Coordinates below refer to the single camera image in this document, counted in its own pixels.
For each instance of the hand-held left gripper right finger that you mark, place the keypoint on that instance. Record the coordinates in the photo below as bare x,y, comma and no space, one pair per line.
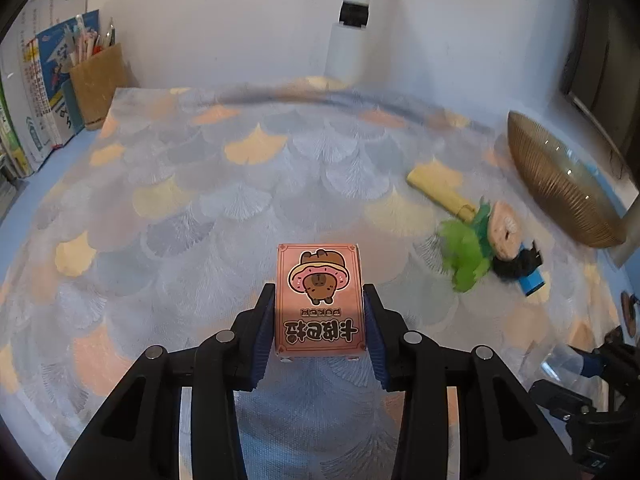
376,345

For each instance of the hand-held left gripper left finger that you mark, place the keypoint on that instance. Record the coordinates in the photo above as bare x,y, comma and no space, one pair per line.
262,340

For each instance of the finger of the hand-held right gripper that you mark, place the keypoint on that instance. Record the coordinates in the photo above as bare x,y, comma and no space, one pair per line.
595,364

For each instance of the pink cartoon box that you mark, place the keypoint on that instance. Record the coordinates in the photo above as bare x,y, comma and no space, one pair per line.
320,305

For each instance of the gold ribbed glass bowl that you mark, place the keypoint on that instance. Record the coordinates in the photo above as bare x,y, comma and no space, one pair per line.
560,185

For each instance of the grey flat bar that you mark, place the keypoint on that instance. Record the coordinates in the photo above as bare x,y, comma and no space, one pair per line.
625,250

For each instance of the green feather toy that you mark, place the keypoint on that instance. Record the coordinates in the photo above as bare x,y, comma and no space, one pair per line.
465,252

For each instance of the black plush toy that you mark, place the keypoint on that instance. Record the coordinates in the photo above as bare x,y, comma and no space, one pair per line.
515,262

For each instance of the fan-patterned table mat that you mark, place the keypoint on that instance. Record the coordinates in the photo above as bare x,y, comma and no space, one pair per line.
240,180

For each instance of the pink donut toy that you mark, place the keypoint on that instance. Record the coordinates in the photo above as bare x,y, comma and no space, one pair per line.
502,230

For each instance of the yellow packet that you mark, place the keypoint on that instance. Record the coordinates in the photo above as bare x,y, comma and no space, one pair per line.
435,184

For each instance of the brown pen holder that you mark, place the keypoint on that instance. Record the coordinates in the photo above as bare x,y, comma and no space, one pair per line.
100,87

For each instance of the dark monitor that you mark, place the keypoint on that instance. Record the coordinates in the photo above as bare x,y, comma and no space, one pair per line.
597,60

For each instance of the white lamp pole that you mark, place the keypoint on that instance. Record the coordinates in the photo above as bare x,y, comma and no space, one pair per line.
352,15

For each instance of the row of books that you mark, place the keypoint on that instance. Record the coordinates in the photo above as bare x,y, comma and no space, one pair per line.
35,85

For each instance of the bunch of pens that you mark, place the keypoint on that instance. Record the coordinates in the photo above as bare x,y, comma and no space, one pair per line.
92,42

